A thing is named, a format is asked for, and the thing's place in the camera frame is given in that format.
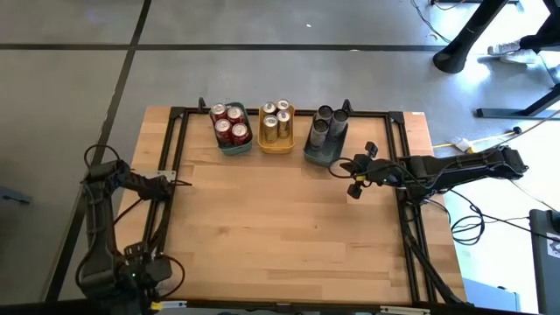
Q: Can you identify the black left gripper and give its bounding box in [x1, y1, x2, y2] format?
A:
[123, 242, 174, 292]

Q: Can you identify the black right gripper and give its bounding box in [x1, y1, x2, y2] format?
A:
[339, 141, 406, 200]

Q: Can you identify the dark teal plastic bin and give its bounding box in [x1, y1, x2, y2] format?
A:
[302, 109, 350, 169]

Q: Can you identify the yellow plastic bin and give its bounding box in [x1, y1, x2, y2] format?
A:
[256, 101, 297, 155]

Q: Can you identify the red Coca-Cola can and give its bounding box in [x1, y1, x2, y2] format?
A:
[209, 102, 228, 123]
[226, 106, 245, 128]
[230, 122, 251, 148]
[213, 118, 234, 148]

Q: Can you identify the black desk foot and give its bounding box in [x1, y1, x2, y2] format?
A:
[475, 82, 560, 119]

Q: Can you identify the grey floor object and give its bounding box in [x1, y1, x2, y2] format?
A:
[0, 185, 34, 207]

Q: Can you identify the blue-grey box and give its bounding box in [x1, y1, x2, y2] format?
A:
[462, 277, 522, 314]

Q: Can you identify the person's shoe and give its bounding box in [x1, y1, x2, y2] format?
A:
[487, 38, 522, 56]
[499, 47, 542, 66]

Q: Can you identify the dark grey case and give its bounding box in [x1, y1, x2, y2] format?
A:
[528, 208, 560, 315]

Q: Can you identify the person's leg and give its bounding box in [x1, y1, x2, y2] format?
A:
[520, 0, 560, 56]

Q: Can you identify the silver metal bracket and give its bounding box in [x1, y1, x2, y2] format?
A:
[379, 305, 432, 315]
[150, 299, 188, 312]

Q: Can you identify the black camera rig bar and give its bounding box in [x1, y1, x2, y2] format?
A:
[0, 297, 560, 315]

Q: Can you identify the black cable conduit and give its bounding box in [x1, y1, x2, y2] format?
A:
[404, 231, 472, 306]

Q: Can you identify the coiled black cable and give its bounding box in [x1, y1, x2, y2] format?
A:
[449, 203, 487, 247]

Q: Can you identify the pale yellow cable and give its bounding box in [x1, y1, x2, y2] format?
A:
[432, 108, 560, 154]

